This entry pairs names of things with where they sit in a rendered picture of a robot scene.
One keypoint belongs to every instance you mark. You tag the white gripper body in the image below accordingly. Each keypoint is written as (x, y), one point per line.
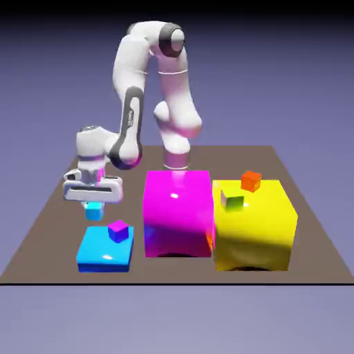
(92, 190)

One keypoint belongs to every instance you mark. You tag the small cyan cube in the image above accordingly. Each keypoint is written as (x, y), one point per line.
(94, 211)

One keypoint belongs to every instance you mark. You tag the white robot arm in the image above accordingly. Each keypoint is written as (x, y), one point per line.
(174, 83)

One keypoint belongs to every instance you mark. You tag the small purple cube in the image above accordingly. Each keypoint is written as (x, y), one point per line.
(119, 231)

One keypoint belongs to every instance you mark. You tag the small green cube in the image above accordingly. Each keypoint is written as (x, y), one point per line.
(233, 203)

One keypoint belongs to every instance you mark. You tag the small orange cube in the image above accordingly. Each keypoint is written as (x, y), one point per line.
(250, 181)

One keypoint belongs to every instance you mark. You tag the large cyan box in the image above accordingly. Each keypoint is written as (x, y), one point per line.
(105, 253)

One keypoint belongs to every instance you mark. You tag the large magenta box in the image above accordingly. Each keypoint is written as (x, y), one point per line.
(178, 213)

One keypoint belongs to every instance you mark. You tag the large yellow box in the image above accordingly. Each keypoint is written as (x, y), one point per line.
(254, 229)

